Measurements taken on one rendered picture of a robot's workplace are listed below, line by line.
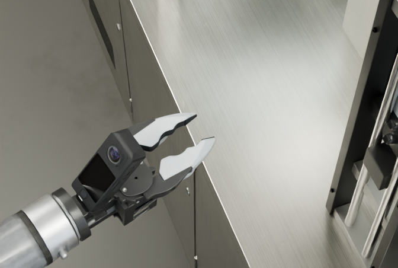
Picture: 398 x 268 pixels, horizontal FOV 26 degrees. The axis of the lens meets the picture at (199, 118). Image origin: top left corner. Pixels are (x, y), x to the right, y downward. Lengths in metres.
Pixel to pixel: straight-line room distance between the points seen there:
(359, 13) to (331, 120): 0.20
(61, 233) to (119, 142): 0.13
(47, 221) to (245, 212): 0.48
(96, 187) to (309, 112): 0.60
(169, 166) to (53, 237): 0.17
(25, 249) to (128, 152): 0.17
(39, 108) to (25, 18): 0.36
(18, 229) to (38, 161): 1.53
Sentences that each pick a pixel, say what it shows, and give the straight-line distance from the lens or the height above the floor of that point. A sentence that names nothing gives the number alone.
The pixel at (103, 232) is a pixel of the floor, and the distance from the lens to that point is 2.43.
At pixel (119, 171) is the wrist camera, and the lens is 1.01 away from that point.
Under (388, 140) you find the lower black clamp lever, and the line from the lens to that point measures 1.00.
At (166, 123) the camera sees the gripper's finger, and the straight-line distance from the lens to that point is 1.11.
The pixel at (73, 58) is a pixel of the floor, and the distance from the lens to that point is 2.77.
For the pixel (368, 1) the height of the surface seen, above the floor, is 1.04.
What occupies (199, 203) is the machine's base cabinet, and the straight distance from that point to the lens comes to 1.80.
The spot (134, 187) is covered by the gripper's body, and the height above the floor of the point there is 1.24.
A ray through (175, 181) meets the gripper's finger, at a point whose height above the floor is 1.24.
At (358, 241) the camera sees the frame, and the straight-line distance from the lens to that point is 1.41.
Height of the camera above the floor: 2.18
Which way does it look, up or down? 57 degrees down
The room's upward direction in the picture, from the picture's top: straight up
